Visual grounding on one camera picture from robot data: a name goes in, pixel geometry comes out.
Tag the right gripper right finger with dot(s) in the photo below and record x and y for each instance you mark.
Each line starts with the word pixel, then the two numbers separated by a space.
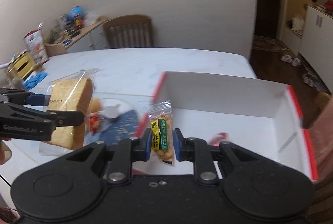
pixel 196 151

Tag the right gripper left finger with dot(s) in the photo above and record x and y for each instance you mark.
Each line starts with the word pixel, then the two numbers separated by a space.
pixel 121 157

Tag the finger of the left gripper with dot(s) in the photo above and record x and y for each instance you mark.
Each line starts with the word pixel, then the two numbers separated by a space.
pixel 23 97
pixel 20 122

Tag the yellow green snack packet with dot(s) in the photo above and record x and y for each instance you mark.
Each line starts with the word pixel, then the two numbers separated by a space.
pixel 161 124

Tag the bagged bread slice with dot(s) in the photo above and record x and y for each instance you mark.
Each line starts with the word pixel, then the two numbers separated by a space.
pixel 71 97

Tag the person's left hand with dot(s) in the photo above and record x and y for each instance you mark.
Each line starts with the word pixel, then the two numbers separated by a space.
pixel 5 151

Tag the blue cloth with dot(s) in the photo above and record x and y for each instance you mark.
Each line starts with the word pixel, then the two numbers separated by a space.
pixel 34 80

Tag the red white paper bag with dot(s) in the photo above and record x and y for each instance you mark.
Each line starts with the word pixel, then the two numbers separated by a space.
pixel 35 45

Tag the white wooden sideboard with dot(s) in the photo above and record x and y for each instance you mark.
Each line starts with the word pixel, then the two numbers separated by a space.
pixel 91 38

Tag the blue globe toy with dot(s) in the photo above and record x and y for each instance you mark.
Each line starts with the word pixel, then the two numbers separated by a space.
pixel 76 16

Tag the wooden dining chair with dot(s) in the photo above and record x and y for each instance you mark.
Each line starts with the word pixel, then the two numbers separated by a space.
pixel 131 31

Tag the white slippers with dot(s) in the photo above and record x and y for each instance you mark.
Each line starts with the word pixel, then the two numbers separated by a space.
pixel 295 62

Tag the white storage cabinet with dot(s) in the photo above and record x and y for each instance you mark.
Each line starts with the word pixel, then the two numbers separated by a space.
pixel 315 44

